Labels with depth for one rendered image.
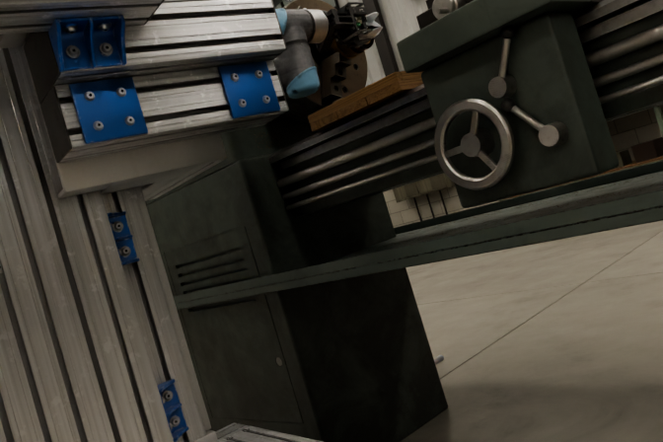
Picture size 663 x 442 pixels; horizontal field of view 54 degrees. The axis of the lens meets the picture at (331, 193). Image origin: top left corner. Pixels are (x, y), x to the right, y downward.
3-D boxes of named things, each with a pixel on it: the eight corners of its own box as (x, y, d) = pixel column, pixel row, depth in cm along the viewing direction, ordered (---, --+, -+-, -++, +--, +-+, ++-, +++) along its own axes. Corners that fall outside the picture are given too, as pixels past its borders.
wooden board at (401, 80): (312, 131, 156) (307, 115, 156) (406, 114, 180) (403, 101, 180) (401, 90, 133) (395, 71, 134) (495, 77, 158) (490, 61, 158)
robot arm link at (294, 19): (260, 54, 141) (250, 18, 142) (300, 52, 148) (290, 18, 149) (280, 38, 135) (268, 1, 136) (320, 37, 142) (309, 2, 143)
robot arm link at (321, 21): (300, 48, 148) (290, 16, 149) (315, 48, 151) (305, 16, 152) (319, 35, 143) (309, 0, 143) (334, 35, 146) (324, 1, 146)
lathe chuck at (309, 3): (272, 122, 168) (244, 8, 170) (358, 115, 189) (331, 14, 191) (293, 111, 161) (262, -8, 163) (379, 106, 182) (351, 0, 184)
